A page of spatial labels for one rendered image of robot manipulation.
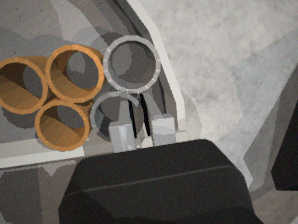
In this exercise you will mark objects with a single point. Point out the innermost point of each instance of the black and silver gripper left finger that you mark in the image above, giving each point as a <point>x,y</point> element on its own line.
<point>123,131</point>

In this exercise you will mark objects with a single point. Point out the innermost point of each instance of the grey metal bushing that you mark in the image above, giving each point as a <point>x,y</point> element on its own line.
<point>140,85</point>
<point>100,123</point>

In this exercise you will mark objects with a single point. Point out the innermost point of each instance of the bronze bushing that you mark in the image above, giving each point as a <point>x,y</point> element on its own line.
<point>54,133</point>
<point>14,96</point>
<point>58,80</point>

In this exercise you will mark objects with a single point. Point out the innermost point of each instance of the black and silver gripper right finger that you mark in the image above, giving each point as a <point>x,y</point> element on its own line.
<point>160,126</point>

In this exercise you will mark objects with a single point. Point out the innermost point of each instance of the grey round turntable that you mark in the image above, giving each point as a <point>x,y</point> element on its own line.
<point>31,194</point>

